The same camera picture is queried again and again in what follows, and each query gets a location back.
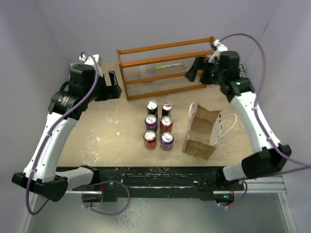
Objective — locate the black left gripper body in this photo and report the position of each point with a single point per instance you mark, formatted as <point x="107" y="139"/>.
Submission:
<point x="98" y="94"/>

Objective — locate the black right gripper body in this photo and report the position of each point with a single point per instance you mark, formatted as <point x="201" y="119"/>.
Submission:
<point x="211" y="74"/>

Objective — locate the black beverage can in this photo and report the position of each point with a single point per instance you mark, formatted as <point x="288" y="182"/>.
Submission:
<point x="152" y="108"/>

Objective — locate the purple soda can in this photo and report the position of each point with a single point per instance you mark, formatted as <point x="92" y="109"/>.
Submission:
<point x="167" y="140"/>
<point x="151" y="123"/>

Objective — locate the white can red tab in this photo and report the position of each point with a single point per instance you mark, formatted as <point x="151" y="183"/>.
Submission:
<point x="167" y="109"/>

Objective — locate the red soda can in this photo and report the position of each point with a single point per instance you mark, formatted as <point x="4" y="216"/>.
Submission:
<point x="150" y="139"/>
<point x="166" y="124"/>

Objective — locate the brown canvas tote bag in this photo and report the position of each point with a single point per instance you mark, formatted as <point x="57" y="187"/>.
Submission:
<point x="204" y="131"/>

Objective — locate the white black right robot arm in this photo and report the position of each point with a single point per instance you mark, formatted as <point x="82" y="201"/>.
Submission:
<point x="269" y="154"/>

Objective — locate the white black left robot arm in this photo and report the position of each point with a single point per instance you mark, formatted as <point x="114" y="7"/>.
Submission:
<point x="65" y="109"/>

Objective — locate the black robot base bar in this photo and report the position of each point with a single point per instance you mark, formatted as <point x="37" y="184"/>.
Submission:
<point x="180" y="182"/>

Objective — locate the grey metal clips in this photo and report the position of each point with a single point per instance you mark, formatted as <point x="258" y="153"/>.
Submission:
<point x="186" y="67"/>

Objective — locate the orange wooden shelf rack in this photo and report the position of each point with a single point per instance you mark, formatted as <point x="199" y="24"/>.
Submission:
<point x="144" y="70"/>

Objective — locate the green white marker pen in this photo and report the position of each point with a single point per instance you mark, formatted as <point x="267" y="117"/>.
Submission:
<point x="167" y="66"/>

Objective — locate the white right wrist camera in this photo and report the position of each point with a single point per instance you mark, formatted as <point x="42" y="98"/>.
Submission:
<point x="218" y="49"/>

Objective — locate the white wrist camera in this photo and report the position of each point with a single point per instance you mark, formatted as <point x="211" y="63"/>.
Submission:
<point x="218" y="49"/>
<point x="89" y="61"/>

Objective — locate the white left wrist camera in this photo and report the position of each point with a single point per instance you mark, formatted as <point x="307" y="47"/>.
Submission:
<point x="89" y="61"/>

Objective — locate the aluminium front frame rail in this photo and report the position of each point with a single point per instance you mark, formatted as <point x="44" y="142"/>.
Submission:
<point x="259" y="185"/>

